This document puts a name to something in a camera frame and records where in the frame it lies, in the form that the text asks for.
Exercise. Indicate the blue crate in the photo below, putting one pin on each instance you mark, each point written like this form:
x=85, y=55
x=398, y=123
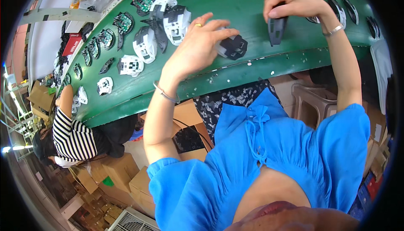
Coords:
x=366, y=196

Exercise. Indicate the silver bangle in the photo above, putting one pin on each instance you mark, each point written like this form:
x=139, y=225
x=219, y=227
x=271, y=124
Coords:
x=167, y=95

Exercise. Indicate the person's left hand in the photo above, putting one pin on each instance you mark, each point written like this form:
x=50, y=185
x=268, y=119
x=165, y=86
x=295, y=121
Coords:
x=192, y=54

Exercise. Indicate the row of circuit board bases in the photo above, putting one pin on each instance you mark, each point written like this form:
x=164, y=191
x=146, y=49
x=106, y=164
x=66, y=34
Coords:
x=123, y=23

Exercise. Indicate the green conveyor belt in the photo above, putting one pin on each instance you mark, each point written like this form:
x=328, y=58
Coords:
x=252, y=64

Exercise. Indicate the person's right hand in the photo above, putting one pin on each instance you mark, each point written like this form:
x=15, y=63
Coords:
x=303, y=5

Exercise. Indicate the red box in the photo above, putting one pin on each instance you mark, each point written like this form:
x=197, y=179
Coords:
x=72, y=45

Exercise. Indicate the grey metal bar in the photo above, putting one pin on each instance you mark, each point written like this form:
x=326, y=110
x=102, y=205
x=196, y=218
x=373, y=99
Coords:
x=60, y=15

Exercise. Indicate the heap of cardboard cartons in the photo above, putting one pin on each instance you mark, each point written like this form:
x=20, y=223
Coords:
x=120, y=174

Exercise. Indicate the black and white mouse shell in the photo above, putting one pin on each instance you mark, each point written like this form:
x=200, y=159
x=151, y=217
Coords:
x=339, y=12

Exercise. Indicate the metal rack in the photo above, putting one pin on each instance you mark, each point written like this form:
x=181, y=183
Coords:
x=15, y=117

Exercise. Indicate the group of white mouse shells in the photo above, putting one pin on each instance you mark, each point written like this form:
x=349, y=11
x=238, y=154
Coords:
x=145, y=46

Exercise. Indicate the white fan grille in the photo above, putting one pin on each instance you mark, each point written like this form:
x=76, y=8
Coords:
x=132, y=223

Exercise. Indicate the person's body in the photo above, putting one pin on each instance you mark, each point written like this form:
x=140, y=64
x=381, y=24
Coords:
x=284, y=168

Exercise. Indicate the open cardboard box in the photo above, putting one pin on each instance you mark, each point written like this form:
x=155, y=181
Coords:
x=41, y=98

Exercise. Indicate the person's legs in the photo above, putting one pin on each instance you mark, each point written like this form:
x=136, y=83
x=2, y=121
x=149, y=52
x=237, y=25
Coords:
x=217, y=105

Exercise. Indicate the black and white mouse body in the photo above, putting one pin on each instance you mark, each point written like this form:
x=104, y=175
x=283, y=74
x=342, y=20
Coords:
x=234, y=48

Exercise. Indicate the dark grey mouse cover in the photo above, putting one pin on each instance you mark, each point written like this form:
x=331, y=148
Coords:
x=277, y=32

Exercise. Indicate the beige plastic stool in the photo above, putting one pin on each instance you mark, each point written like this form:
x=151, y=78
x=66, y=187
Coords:
x=312, y=101

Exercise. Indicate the carton with black parts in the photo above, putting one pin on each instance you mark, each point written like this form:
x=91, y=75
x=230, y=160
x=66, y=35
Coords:
x=189, y=142

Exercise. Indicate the black mouse side piece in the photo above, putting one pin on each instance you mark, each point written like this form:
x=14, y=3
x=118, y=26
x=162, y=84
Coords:
x=120, y=41
x=106, y=66
x=161, y=35

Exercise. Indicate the stack of cartons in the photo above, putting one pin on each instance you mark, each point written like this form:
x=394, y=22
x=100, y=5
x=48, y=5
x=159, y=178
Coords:
x=377, y=142

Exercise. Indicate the pile of black parts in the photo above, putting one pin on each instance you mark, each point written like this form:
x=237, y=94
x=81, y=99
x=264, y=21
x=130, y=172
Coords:
x=62, y=51

